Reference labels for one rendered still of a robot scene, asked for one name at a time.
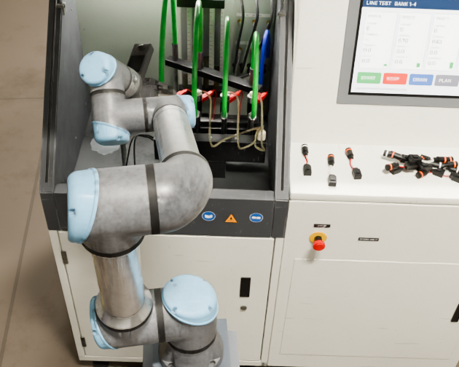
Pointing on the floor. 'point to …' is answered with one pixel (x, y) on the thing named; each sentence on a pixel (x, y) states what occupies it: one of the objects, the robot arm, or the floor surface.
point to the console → (369, 231)
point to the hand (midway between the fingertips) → (161, 93)
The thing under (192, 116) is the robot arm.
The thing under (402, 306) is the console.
